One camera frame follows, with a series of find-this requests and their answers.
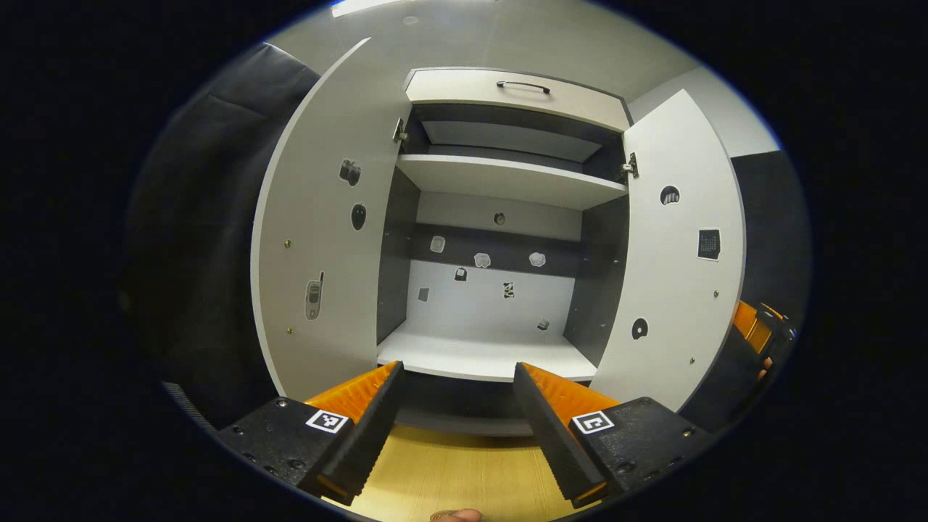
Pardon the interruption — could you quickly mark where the white cabinet door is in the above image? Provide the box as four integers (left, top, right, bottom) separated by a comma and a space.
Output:
589, 88, 747, 413
250, 38, 411, 404

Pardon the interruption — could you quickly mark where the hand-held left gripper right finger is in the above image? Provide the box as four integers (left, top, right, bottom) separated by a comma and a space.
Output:
513, 361, 715, 508

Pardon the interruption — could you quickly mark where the white grey cabinet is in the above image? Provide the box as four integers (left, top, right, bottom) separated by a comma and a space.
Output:
376, 67, 631, 437

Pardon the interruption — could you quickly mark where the grey mesh chair back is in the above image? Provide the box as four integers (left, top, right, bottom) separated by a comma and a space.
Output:
161, 381, 220, 436

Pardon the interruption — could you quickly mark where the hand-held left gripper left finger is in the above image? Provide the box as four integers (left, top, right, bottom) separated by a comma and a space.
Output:
217, 360, 405, 506

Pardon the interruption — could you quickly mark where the white cabinet drawer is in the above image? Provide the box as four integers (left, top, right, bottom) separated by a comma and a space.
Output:
404, 67, 630, 133

